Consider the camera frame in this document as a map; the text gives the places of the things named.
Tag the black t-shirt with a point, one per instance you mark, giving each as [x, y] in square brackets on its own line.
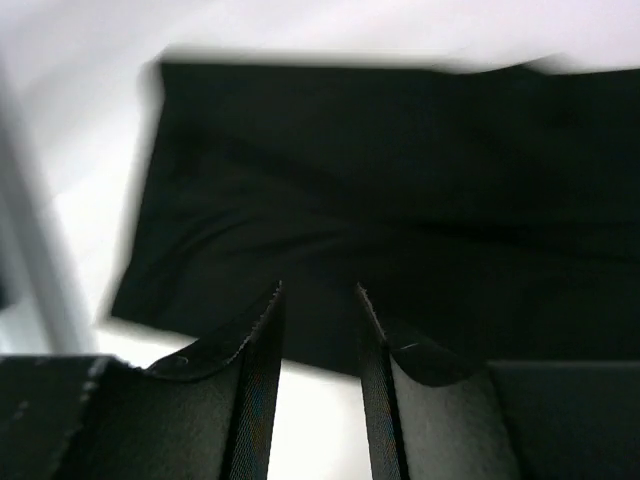
[497, 212]

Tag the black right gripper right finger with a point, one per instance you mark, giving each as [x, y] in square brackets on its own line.
[429, 413]

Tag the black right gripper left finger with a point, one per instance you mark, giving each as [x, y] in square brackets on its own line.
[204, 412]

